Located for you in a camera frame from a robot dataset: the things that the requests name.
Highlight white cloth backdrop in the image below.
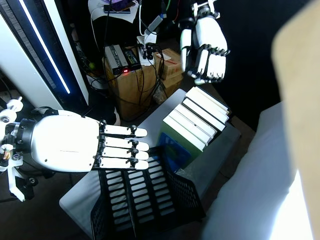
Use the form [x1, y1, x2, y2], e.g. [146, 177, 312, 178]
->
[201, 101, 315, 240]

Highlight black three-slot file rack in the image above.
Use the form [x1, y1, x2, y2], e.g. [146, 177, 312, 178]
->
[89, 146, 207, 240]

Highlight black Century book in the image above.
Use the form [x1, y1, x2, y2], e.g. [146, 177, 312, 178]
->
[192, 86, 231, 110]

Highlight small plain cardboard box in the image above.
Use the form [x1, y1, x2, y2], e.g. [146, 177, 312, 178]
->
[161, 74, 185, 97]

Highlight white round stool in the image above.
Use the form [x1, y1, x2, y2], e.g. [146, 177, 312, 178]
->
[87, 0, 140, 25]

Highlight dark smartphone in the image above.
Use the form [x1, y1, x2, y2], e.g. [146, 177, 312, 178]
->
[103, 5, 132, 15]

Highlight black cable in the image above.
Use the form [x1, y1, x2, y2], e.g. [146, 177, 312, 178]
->
[103, 0, 113, 51]

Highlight white power strip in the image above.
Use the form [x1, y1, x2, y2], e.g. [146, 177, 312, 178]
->
[136, 35, 158, 67]

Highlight cardboard box with red print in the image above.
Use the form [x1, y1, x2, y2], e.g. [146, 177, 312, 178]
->
[154, 48, 188, 80]

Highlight pale usb adapter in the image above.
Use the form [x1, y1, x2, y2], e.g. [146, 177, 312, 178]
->
[144, 15, 164, 35]

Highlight purple flat object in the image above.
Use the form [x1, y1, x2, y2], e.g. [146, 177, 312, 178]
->
[109, 0, 137, 10]

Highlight silver power supply box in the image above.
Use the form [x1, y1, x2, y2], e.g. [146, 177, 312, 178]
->
[103, 44, 129, 76]

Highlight cream spine book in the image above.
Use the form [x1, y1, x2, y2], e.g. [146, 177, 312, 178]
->
[187, 87, 230, 113]

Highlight light green book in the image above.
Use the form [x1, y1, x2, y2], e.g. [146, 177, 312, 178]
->
[159, 115, 209, 157]

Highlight black book with white label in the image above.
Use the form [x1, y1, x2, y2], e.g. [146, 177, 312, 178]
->
[169, 109, 217, 146]

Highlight white black tower with light strip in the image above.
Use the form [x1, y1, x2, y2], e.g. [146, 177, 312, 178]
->
[0, 0, 90, 118]

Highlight beige board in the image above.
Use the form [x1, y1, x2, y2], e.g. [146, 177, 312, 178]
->
[271, 0, 320, 240]

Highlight black Let It Be book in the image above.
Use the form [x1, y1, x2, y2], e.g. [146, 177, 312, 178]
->
[181, 97, 230, 124]

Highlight white charger block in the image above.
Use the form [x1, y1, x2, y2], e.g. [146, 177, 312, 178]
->
[143, 30, 158, 45]

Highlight black device with green label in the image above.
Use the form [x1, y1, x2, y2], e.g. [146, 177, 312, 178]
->
[122, 47, 143, 73]

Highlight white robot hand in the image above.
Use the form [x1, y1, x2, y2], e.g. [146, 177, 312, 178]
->
[29, 106, 151, 174]
[177, 16, 231, 86]

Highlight white cable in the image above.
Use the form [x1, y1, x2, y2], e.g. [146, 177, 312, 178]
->
[138, 0, 151, 38]

